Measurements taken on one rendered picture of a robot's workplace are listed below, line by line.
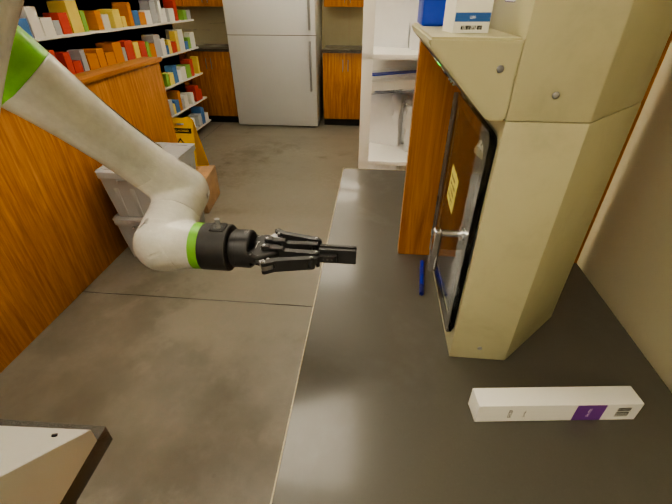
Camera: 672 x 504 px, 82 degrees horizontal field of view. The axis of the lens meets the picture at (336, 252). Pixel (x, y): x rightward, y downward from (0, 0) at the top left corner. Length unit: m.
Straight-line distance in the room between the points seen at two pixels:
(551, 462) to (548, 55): 0.60
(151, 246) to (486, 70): 0.62
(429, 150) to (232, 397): 1.44
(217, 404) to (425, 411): 1.35
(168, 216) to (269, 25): 4.92
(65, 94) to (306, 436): 0.67
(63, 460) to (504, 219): 0.75
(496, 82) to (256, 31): 5.17
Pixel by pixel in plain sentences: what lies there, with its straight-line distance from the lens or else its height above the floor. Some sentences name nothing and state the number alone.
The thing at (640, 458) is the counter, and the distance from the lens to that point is 0.85.
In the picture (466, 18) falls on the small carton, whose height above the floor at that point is 1.53.
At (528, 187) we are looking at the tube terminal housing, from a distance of 0.65.
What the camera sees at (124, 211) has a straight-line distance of 2.90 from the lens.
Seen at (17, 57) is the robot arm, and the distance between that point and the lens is 0.77.
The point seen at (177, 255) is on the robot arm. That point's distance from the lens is 0.77.
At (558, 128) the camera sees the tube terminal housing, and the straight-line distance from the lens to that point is 0.62.
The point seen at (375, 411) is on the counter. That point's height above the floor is 0.94.
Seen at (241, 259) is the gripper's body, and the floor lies 1.14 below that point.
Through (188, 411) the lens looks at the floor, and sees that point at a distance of 1.98.
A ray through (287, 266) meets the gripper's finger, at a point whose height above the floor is 1.14.
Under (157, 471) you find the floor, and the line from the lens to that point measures 1.87.
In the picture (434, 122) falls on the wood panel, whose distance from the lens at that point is 0.96.
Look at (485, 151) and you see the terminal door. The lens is 0.62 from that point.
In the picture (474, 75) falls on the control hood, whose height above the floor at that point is 1.47.
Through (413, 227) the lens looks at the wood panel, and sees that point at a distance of 1.07.
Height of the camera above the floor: 1.55
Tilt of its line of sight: 34 degrees down
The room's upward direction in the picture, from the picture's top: straight up
